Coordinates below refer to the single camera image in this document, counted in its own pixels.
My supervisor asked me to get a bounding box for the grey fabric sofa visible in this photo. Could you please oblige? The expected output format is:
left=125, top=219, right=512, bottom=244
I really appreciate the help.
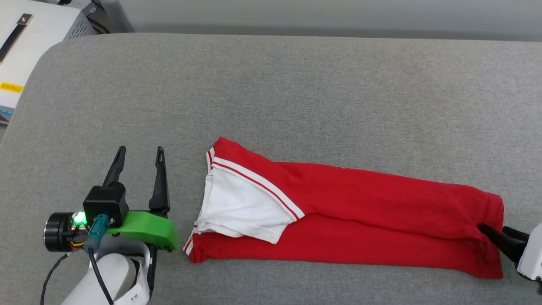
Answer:
left=0, top=33, right=542, bottom=305

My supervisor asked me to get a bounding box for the teal connector left camera cable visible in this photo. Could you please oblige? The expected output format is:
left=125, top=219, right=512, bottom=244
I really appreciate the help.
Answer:
left=83, top=214, right=114, bottom=305

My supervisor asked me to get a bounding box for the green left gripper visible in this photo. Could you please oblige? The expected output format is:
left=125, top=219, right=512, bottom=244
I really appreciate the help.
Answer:
left=102, top=146, right=179, bottom=252

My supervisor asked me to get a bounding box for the red and white garment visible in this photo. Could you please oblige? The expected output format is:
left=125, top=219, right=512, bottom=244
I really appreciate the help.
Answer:
left=183, top=136, right=505, bottom=280

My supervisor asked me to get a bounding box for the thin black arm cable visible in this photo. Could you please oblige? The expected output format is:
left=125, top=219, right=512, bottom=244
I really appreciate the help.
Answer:
left=40, top=252, right=70, bottom=305

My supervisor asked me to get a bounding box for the white equipment box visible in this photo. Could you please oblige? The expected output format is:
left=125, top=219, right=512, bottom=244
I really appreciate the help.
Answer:
left=0, top=0, right=98, bottom=125

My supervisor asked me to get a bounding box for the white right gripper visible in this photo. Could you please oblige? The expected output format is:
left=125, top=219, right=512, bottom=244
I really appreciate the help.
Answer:
left=478, top=223, right=542, bottom=293

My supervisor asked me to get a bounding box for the black strap handle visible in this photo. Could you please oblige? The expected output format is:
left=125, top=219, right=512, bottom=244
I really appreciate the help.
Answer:
left=0, top=14, right=33, bottom=64

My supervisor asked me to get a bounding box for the white partition panel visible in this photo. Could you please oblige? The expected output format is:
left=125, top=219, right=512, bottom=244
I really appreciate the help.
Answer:
left=102, top=0, right=542, bottom=42

